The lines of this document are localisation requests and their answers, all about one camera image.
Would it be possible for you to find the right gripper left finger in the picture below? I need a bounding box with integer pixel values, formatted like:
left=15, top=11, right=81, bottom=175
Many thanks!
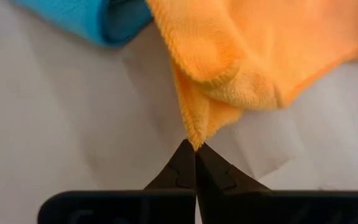
left=144, top=139, right=197, bottom=191

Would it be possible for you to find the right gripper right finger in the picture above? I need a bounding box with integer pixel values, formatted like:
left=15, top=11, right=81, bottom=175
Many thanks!
left=195, top=142, right=270, bottom=224

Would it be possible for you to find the orange microfiber towel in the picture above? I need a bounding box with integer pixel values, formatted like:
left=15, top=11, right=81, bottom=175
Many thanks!
left=146, top=0, right=358, bottom=152

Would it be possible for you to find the blue microfiber towel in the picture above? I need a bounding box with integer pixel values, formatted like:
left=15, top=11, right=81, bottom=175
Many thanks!
left=11, top=0, right=154, bottom=48

